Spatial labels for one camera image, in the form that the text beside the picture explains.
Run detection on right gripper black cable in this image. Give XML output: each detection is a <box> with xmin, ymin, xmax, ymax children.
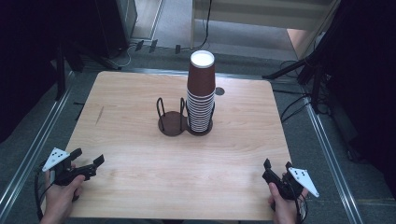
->
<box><xmin>290</xmin><ymin>183</ymin><xmax>310</xmax><ymax>224</ymax></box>

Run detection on black metal stand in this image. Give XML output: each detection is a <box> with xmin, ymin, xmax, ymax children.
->
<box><xmin>55</xmin><ymin>43</ymin><xmax>67</xmax><ymax>102</ymax></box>

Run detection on black cabinet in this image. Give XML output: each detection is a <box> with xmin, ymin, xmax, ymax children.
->
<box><xmin>92</xmin><ymin>0</ymin><xmax>138</xmax><ymax>60</ymax></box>

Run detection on black floor cables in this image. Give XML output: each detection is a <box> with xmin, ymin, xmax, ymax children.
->
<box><xmin>273</xmin><ymin>88</ymin><xmax>313</xmax><ymax>123</ymax></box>

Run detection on black tripod stand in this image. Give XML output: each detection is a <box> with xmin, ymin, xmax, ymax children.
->
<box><xmin>262</xmin><ymin>46</ymin><xmax>332</xmax><ymax>114</ymax></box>

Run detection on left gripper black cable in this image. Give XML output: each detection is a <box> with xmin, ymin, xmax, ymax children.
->
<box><xmin>34</xmin><ymin>167</ymin><xmax>56</xmax><ymax>220</ymax></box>

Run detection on single brown paper cup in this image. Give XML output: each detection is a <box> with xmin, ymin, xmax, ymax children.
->
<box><xmin>187</xmin><ymin>49</ymin><xmax>217</xmax><ymax>98</ymax></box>

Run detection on white floor cable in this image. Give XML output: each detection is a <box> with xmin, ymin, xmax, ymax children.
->
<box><xmin>113</xmin><ymin>43</ymin><xmax>138</xmax><ymax>69</ymax></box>

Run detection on black wire cup holder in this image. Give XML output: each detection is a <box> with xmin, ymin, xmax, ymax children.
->
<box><xmin>155</xmin><ymin>96</ymin><xmax>216</xmax><ymax>137</ymax></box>

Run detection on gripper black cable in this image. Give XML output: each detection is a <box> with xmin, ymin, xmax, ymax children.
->
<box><xmin>34</xmin><ymin>167</ymin><xmax>56</xmax><ymax>220</ymax></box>
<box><xmin>290</xmin><ymin>183</ymin><xmax>310</xmax><ymax>224</ymax></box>

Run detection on metal floor rail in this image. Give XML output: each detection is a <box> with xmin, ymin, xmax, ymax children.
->
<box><xmin>303</xmin><ymin>94</ymin><xmax>364</xmax><ymax>224</ymax></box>
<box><xmin>0</xmin><ymin>70</ymin><xmax>76</xmax><ymax>216</ymax></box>

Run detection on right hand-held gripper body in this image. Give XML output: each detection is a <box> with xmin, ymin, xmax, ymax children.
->
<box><xmin>262</xmin><ymin>167</ymin><xmax>320</xmax><ymax>201</ymax></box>

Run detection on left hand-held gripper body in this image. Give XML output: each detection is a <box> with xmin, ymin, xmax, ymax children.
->
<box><xmin>41</xmin><ymin>147</ymin><xmax>97</xmax><ymax>187</ymax></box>

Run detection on person's right hand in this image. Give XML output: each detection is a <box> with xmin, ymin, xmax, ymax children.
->
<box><xmin>268</xmin><ymin>182</ymin><xmax>310</xmax><ymax>224</ymax></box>

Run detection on white shelf frame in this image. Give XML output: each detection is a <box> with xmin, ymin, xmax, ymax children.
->
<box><xmin>190</xmin><ymin>0</ymin><xmax>341</xmax><ymax>51</ymax></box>

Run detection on person's left hand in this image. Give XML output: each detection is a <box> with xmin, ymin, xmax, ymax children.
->
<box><xmin>40</xmin><ymin>170</ymin><xmax>86</xmax><ymax>224</ymax></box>

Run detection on hanging black cable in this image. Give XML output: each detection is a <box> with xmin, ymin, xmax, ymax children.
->
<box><xmin>181</xmin><ymin>0</ymin><xmax>214</xmax><ymax>51</ymax></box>

